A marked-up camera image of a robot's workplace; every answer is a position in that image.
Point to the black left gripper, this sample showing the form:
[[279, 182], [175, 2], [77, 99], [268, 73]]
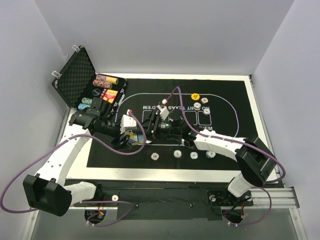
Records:
[[122, 139]]

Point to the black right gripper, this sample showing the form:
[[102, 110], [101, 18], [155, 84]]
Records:
[[153, 125]]

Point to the grey 1 chip stack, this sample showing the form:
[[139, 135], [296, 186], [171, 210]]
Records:
[[177, 154]]

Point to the grey chips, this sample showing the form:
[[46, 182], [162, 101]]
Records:
[[197, 106]]

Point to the blue 5 chip stack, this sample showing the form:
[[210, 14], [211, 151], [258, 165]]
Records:
[[194, 155]]

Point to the red 100 chip stack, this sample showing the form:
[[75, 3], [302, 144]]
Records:
[[155, 156]]

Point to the yellow big blind button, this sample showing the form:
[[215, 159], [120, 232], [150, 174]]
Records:
[[195, 96]]

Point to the red chips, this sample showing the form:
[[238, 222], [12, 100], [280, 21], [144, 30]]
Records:
[[204, 100]]

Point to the blue playing card box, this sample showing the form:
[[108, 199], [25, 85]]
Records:
[[135, 139]]

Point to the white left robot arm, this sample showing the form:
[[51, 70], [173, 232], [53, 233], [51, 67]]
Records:
[[46, 190]]

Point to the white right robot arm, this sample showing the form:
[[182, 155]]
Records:
[[253, 157]]

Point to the teal chip roll lower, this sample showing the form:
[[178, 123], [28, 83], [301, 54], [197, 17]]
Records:
[[82, 106]]

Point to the teal chip roll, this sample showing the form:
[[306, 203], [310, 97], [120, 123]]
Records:
[[82, 106], [86, 101]]

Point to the teal chip roll upper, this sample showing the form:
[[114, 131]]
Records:
[[86, 101]]

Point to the black round dealer puck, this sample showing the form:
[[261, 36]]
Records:
[[96, 92]]

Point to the orange card deck box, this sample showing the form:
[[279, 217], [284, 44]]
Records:
[[109, 95]]

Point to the black chip carrying case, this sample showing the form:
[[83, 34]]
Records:
[[75, 81]]

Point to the brown chip roll top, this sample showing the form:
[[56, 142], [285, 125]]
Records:
[[106, 78]]

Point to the black poker table mat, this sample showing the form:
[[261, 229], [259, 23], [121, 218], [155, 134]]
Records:
[[231, 115]]

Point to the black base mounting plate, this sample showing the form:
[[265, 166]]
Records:
[[164, 211]]

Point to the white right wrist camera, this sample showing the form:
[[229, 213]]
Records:
[[163, 111]]

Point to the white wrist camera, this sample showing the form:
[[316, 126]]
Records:
[[163, 111], [127, 123]]

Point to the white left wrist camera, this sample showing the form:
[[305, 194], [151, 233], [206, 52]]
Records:
[[127, 123]]

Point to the aluminium front rail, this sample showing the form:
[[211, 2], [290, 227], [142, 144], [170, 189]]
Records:
[[281, 198]]

